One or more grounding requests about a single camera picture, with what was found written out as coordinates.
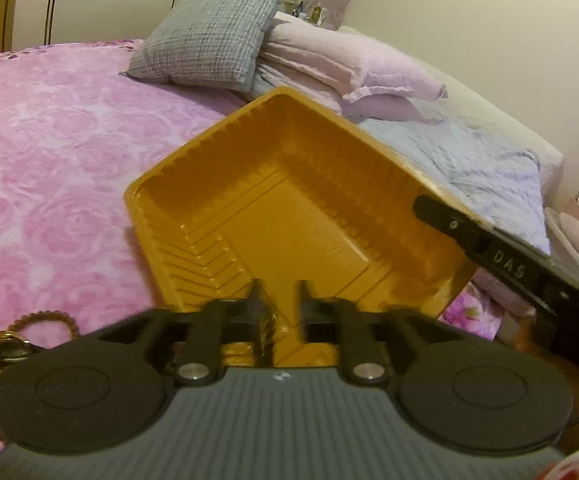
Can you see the upper pink pillow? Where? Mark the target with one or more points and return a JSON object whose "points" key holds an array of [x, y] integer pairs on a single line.
{"points": [[355, 66]]}

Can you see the bottles on shelf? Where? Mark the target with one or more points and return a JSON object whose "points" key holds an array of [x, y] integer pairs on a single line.
{"points": [[302, 7]]}

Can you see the orange plastic tray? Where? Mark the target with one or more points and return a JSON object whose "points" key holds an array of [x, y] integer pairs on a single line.
{"points": [[284, 191]]}

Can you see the grey checked cushion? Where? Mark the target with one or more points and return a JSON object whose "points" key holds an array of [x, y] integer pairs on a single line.
{"points": [[206, 43]]}

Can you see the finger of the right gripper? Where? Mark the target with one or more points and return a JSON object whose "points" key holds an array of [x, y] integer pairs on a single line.
{"points": [[454, 222]]}

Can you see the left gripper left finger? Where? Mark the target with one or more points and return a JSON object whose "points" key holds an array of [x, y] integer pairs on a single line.
{"points": [[221, 322]]}

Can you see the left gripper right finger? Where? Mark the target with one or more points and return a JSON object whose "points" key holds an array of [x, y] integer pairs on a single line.
{"points": [[338, 322]]}

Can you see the striped duvet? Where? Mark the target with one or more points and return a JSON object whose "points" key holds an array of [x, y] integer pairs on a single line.
{"points": [[490, 175]]}

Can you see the lower pink pillow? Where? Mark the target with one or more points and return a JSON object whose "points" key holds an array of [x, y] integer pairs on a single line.
{"points": [[269, 75]]}

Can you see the pink floral blanket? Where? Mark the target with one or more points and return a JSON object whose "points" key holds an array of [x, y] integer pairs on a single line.
{"points": [[75, 132]]}

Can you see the metal wristwatch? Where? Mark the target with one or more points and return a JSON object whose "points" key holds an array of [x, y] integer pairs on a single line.
{"points": [[14, 348]]}

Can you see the pink pillow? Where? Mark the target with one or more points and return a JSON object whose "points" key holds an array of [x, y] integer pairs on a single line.
{"points": [[355, 66], [269, 75]]}

